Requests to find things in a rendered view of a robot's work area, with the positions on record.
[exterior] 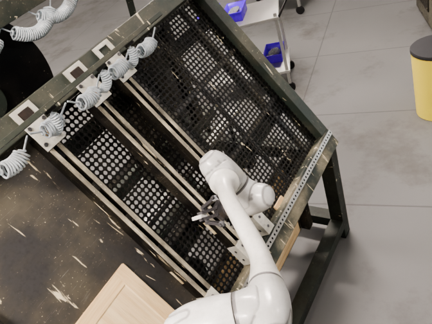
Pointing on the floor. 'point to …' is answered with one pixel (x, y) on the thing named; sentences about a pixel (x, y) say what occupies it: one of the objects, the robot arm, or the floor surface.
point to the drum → (422, 76)
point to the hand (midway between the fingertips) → (199, 216)
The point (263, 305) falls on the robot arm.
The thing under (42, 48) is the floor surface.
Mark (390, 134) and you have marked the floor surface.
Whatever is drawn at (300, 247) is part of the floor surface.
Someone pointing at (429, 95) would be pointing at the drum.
